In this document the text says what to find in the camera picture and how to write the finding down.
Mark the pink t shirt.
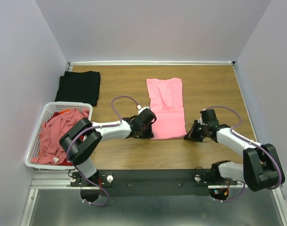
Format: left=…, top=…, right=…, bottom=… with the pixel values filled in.
left=146, top=78, right=187, bottom=140

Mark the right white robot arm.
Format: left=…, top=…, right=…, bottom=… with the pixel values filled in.
left=184, top=106, right=285, bottom=192

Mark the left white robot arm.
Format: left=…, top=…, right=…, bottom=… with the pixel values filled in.
left=59, top=107, right=157, bottom=186

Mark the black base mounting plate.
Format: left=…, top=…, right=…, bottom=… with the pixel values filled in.
left=70, top=169, right=238, bottom=198

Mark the folded black t shirt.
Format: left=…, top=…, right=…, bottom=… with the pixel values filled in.
left=55, top=71, right=101, bottom=106

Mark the red t shirt in basket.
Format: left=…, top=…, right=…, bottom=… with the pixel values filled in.
left=48, top=109, right=72, bottom=166

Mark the salmon t shirt in basket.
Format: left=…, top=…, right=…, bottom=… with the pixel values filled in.
left=32, top=108, right=89, bottom=165

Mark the white plastic laundry basket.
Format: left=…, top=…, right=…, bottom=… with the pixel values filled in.
left=24, top=102, right=93, bottom=170

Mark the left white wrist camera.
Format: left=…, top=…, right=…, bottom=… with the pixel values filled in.
left=136, top=105, right=150, bottom=114

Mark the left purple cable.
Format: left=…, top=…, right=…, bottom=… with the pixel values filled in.
left=66, top=95, right=141, bottom=207

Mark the purple cable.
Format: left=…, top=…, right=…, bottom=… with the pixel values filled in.
left=66, top=95, right=141, bottom=207
left=204, top=105, right=283, bottom=203

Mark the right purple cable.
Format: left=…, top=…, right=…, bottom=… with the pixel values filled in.
left=204, top=105, right=283, bottom=203

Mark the aluminium frame rail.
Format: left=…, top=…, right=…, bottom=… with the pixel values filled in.
left=69, top=60, right=235, bottom=66

